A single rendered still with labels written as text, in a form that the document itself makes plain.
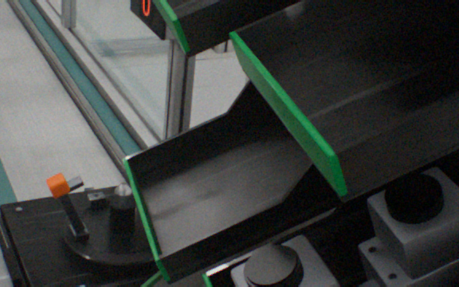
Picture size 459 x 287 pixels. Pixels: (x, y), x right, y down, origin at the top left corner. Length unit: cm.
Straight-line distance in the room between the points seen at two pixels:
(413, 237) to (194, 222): 19
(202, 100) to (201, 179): 96
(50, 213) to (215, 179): 42
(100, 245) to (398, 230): 51
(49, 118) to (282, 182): 80
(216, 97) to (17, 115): 44
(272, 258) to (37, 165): 79
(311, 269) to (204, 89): 119
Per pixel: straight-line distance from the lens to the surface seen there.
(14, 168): 113
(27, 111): 130
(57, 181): 80
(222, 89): 156
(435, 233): 38
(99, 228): 87
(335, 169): 27
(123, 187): 83
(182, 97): 103
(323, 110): 33
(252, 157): 55
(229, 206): 51
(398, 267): 41
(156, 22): 93
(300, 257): 38
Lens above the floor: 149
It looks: 28 degrees down
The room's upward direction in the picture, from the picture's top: 7 degrees clockwise
